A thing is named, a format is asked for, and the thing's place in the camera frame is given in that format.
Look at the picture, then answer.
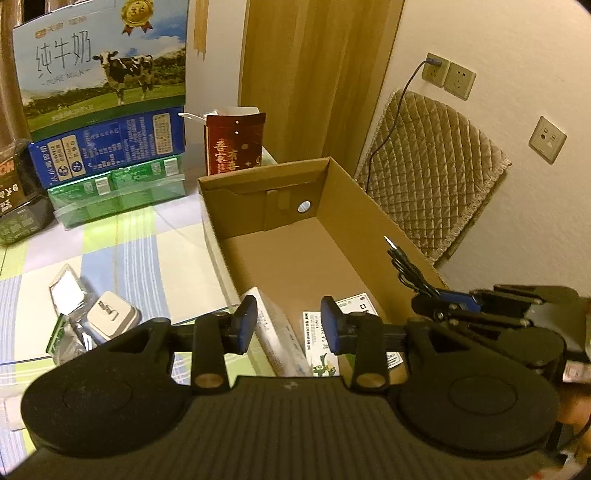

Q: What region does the blue milk carton box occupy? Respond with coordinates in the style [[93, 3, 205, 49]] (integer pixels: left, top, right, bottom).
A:
[[28, 107, 185, 189]]

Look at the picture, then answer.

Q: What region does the wall power outlet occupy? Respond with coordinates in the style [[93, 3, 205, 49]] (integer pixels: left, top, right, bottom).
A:
[[422, 52, 451, 88]]

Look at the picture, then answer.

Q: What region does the silver green foil pouch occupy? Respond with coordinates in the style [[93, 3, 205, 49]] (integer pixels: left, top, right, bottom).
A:
[[46, 314, 98, 366]]

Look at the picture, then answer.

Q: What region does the green drink carton pack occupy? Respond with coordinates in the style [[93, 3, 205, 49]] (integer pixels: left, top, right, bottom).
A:
[[48, 156, 185, 229]]

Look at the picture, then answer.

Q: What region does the black charger cable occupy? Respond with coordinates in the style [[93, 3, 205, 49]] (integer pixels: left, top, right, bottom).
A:
[[363, 57, 442, 192]]

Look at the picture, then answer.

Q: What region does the checked tablecloth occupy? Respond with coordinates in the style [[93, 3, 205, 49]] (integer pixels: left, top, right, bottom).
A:
[[0, 147, 279, 471]]

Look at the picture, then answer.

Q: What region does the black hot pot bowl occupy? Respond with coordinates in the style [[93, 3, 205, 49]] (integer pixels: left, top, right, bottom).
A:
[[0, 139, 54, 247]]

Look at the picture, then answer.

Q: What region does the white plug night light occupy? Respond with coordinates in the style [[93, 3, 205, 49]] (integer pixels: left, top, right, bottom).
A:
[[87, 291, 140, 341]]

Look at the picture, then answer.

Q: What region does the clear plastic packet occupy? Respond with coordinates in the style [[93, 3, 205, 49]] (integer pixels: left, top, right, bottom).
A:
[[49, 264, 88, 315]]

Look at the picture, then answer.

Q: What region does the open cardboard box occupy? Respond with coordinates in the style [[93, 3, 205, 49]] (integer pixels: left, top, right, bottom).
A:
[[197, 158, 445, 342]]

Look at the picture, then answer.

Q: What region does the small white medicine box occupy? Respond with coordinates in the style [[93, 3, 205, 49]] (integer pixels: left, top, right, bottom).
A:
[[242, 287, 311, 377]]

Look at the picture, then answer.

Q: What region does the green throat spray box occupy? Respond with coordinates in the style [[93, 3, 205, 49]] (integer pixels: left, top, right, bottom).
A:
[[301, 292, 406, 378]]

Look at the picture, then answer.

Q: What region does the cow milk carton box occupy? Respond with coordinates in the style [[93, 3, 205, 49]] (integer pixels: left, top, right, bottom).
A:
[[13, 0, 189, 140]]

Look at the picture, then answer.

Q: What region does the low wall socket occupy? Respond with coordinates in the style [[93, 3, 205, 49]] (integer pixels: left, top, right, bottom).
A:
[[529, 116, 567, 165]]

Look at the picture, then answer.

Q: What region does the black usb cable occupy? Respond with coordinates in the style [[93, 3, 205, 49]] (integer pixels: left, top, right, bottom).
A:
[[383, 235, 442, 298]]

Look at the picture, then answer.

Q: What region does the wooden door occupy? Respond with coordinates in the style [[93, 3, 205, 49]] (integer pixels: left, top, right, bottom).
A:
[[238, 0, 404, 174]]

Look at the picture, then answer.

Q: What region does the dark red gift box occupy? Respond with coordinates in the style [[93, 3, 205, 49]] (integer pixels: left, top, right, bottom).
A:
[[204, 107, 266, 175]]

